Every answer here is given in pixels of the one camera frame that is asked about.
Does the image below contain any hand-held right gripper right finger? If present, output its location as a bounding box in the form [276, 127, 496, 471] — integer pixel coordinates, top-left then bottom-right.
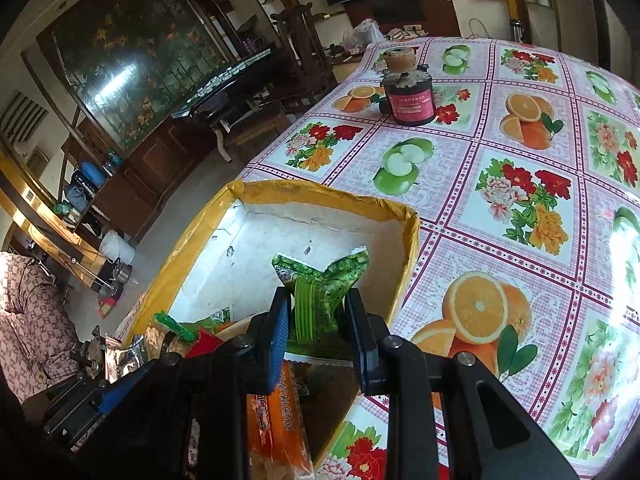
[345, 287, 581, 480]

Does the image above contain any orange cracker packet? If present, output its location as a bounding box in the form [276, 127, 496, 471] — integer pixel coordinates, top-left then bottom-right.
[247, 360, 316, 480]

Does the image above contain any wooden stool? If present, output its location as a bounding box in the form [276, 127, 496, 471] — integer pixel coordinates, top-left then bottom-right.
[225, 100, 296, 161]

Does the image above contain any yellow taped white box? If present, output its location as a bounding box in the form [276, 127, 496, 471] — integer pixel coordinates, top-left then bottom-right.
[117, 179, 421, 468]

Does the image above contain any floral wall mural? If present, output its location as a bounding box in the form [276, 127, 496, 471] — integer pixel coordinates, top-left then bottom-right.
[50, 0, 226, 156]

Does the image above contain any grey metal bracket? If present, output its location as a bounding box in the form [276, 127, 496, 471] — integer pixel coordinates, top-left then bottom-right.
[70, 327, 108, 376]

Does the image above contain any blue bag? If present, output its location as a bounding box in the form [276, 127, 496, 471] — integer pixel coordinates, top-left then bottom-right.
[80, 160, 108, 188]

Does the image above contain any silver foil packet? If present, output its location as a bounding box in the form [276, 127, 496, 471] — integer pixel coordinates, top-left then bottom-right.
[102, 335, 151, 381]

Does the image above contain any brown round cork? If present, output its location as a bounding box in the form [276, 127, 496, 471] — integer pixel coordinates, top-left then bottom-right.
[384, 46, 418, 73]

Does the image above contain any white plastic bucket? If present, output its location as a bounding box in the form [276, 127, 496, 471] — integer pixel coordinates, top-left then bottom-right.
[99, 230, 136, 266]

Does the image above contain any green pea snack packet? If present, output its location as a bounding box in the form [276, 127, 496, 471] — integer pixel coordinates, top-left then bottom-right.
[152, 310, 233, 346]

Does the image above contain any black glossy table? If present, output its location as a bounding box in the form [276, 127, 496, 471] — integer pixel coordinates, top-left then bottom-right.
[170, 45, 281, 121]

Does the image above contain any white plastic bag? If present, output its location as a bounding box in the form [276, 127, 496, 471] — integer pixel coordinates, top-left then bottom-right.
[342, 19, 386, 46]

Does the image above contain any dark jar red label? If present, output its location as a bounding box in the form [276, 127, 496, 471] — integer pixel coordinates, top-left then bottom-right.
[377, 62, 436, 127]

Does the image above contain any dark wooden sideboard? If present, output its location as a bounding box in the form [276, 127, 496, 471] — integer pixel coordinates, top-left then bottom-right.
[60, 110, 221, 241]

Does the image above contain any brown patterned cloth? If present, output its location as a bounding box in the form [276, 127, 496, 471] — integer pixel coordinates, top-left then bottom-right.
[0, 252, 83, 401]

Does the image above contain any dark wooden chair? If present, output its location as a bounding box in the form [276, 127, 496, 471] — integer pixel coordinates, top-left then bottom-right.
[272, 2, 336, 111]

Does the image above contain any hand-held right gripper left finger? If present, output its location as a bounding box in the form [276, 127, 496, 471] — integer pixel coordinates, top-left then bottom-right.
[75, 287, 293, 480]

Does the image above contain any pile of small boxes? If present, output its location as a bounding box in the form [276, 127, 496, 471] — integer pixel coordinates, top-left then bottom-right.
[385, 25, 426, 41]

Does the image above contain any red stick packet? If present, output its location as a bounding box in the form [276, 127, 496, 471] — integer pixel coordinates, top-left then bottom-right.
[187, 330, 226, 358]

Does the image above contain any bright green patterned packet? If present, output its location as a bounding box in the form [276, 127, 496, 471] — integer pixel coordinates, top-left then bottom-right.
[271, 245, 371, 346]

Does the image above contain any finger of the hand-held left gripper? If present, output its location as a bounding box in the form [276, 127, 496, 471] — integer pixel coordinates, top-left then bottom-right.
[97, 360, 156, 413]

